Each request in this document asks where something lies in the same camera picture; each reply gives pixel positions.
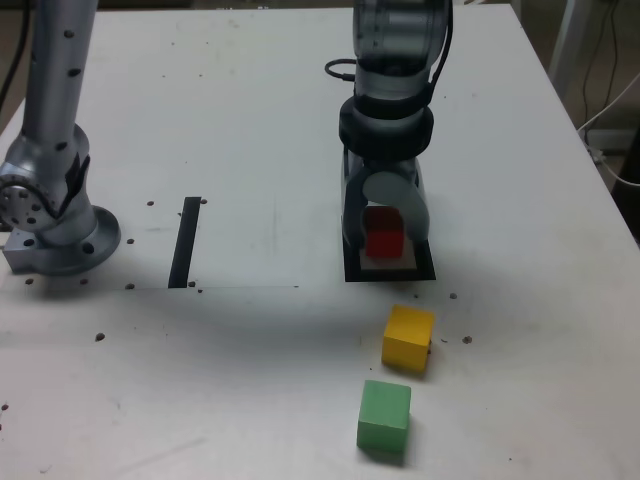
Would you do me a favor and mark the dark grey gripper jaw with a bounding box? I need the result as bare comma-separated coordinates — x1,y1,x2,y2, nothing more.
342,168,372,249

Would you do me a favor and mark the black tape square outline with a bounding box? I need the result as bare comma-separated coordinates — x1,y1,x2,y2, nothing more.
342,214,437,284

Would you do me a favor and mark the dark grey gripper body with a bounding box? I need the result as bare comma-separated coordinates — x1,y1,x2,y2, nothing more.
342,146,427,197

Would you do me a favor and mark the black hanging background cable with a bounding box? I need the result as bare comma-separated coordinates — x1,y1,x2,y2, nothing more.
579,0,621,126

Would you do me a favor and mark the black tape strip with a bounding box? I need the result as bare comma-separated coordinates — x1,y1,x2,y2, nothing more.
167,196,202,290

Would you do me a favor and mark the green cube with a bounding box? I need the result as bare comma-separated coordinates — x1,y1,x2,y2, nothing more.
355,378,413,454

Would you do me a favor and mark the white background cable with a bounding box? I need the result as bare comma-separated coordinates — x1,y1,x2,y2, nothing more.
577,73,640,189

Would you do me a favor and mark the yellow cube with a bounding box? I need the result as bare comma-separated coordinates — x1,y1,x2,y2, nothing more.
381,303,436,375

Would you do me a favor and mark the white frame leg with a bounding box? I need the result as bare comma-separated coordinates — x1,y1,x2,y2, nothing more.
547,0,591,86

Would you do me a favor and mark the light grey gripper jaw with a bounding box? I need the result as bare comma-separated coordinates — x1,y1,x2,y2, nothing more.
362,169,432,246

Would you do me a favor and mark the red cube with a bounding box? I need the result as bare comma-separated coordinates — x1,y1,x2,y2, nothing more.
363,207,405,260

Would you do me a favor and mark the black cable behind arm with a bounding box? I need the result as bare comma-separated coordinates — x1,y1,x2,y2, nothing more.
0,0,31,101

